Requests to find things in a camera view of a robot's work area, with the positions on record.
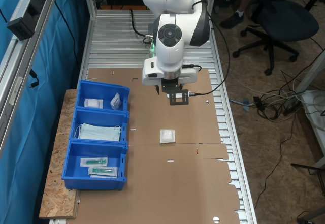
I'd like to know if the white gauze packet clear bag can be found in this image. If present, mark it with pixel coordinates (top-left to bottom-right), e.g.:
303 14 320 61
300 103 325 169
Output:
159 129 177 144

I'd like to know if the brown cardboard sheet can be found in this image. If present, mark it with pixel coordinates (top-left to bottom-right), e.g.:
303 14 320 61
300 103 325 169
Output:
85 68 224 146
75 142 241 224

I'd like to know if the small upright printed packet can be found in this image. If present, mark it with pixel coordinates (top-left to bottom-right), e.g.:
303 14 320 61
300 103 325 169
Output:
110 92 123 111

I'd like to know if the blue bin with gauze packets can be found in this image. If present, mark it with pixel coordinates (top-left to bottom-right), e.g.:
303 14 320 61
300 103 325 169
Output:
75 79 131 113

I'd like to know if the flat white gauze packet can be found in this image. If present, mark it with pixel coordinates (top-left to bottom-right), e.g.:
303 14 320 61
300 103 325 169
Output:
84 98 104 109

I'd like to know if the blue bin with face masks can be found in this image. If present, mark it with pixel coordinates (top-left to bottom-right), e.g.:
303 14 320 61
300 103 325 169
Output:
69 107 129 145

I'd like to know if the light blue face mask stack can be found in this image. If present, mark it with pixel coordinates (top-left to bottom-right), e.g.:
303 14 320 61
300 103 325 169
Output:
74 122 122 142

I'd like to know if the black power adapter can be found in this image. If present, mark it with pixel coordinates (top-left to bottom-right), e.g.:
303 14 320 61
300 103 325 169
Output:
253 96 266 112

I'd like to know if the person's leg with dark shoe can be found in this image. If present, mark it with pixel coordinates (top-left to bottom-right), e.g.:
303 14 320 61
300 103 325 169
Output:
219 0 257 29

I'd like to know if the green syringe packet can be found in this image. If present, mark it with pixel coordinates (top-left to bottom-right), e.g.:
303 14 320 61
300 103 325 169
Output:
87 167 119 178
80 157 109 168

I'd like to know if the dark floor power strip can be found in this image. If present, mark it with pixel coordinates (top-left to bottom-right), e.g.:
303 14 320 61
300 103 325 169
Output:
283 99 302 116

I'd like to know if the blue bin with syringe packets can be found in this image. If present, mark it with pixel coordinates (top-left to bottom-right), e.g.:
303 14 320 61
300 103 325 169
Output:
61 139 128 191

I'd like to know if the dark office chair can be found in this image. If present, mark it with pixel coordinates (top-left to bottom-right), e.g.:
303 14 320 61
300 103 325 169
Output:
232 0 320 76

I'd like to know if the aluminium profile beam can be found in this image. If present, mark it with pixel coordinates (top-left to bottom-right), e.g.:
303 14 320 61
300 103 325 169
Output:
0 0 63 143

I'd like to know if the OSB wood board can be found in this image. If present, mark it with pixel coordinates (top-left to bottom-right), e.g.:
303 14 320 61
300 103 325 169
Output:
38 88 81 220

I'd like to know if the black strip on beam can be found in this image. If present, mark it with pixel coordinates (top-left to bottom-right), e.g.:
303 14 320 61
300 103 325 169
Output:
6 0 56 41

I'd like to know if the black floor stand foot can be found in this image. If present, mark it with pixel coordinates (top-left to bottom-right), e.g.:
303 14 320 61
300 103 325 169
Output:
290 162 325 176

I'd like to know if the black gripper camera mount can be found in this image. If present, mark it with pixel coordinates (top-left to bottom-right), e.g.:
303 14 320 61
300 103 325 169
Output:
161 79 190 106

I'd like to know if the black gripper connector cable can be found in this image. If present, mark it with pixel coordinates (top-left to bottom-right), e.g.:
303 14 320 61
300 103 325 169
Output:
180 63 203 70

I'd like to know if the black camera cable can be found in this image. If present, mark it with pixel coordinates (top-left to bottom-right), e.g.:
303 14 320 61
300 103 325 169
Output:
187 0 231 97

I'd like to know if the thick black base cable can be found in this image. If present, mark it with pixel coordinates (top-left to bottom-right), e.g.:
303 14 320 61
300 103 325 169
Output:
129 8 154 44

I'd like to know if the thin black wall cable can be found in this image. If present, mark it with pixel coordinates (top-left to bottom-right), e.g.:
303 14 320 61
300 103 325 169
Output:
53 0 79 67

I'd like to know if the black cable with plug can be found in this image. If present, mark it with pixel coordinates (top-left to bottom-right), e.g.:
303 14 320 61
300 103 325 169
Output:
28 69 39 88

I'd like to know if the long black floor cable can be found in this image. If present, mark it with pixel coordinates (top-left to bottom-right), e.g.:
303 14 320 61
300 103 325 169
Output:
253 117 298 209

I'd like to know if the white table leg frame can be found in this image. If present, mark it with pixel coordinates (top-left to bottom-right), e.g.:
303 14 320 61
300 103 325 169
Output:
296 51 325 158

